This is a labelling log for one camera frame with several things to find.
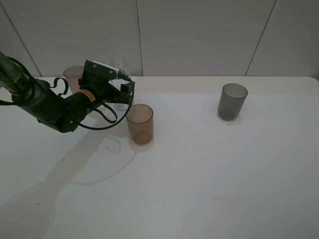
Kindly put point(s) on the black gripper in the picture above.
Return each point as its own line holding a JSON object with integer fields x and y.
{"x": 95, "y": 91}

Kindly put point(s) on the clear plastic water bottle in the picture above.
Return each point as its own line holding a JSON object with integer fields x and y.
{"x": 121, "y": 64}

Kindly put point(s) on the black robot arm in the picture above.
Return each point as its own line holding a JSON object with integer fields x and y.
{"x": 58, "y": 111}

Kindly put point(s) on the brown translucent plastic cup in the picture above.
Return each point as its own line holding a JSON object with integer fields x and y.
{"x": 140, "y": 120}

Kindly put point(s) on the pink translucent plastic cup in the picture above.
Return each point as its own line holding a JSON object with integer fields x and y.
{"x": 72, "y": 75}

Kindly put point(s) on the grey translucent plastic cup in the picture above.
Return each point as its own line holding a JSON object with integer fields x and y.
{"x": 232, "y": 98}

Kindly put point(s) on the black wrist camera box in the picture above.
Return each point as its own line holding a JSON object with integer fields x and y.
{"x": 95, "y": 69}

